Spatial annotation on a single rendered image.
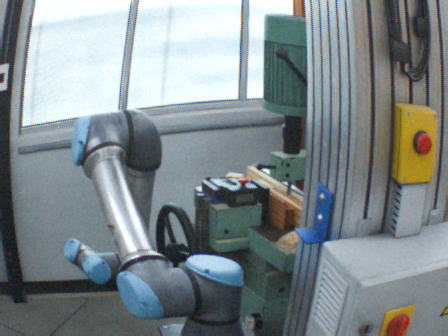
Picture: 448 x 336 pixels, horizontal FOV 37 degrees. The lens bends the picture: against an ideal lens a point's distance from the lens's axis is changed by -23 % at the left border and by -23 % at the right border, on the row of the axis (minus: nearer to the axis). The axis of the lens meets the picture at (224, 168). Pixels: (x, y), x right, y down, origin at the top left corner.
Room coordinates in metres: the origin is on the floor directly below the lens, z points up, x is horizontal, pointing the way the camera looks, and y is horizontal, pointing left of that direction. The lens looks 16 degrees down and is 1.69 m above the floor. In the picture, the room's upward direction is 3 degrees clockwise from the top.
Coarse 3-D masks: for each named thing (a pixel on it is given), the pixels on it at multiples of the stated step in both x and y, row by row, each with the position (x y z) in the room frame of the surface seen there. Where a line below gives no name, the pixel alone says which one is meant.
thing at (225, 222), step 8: (216, 208) 2.12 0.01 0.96; (224, 208) 2.12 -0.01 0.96; (232, 208) 2.13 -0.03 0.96; (240, 208) 2.14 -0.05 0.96; (248, 208) 2.15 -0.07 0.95; (256, 208) 2.16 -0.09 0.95; (216, 216) 2.11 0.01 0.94; (224, 216) 2.12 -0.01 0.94; (232, 216) 2.13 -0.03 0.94; (240, 216) 2.14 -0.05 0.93; (248, 216) 2.15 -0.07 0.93; (256, 216) 2.16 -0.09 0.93; (216, 224) 2.11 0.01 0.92; (224, 224) 2.12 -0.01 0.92; (232, 224) 2.13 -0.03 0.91; (240, 224) 2.14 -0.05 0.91; (248, 224) 2.15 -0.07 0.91; (256, 224) 2.16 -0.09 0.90; (216, 232) 2.11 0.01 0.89; (224, 232) 2.12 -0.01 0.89; (232, 232) 2.13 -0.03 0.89; (240, 232) 2.14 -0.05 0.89
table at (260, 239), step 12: (252, 228) 2.14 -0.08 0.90; (264, 228) 2.14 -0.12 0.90; (276, 228) 2.14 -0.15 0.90; (288, 228) 2.14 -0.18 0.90; (216, 240) 2.11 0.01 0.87; (228, 240) 2.12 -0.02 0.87; (240, 240) 2.12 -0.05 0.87; (252, 240) 2.12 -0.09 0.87; (264, 240) 2.06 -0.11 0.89; (276, 240) 2.04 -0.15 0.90; (264, 252) 2.05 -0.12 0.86; (276, 252) 1.99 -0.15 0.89; (276, 264) 1.98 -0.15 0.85; (288, 264) 1.94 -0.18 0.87
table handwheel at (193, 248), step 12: (168, 204) 2.17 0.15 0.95; (168, 216) 2.22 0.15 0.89; (180, 216) 2.09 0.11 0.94; (156, 228) 2.25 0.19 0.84; (168, 228) 2.19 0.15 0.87; (192, 228) 2.07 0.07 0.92; (156, 240) 2.25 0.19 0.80; (192, 240) 2.04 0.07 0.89; (168, 252) 2.14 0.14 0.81; (180, 252) 2.11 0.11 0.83; (192, 252) 2.02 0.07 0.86; (216, 252) 2.18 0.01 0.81; (228, 252) 2.20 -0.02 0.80
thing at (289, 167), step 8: (272, 152) 2.30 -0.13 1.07; (280, 152) 2.30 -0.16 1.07; (304, 152) 2.31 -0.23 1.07; (272, 160) 2.29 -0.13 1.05; (280, 160) 2.24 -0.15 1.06; (288, 160) 2.25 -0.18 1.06; (296, 160) 2.26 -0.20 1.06; (304, 160) 2.27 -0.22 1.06; (280, 168) 2.24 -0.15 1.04; (288, 168) 2.25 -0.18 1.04; (296, 168) 2.26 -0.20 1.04; (304, 168) 2.27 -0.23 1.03; (272, 176) 2.28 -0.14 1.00; (280, 176) 2.24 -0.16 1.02; (288, 176) 2.24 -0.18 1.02; (296, 176) 2.26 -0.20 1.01
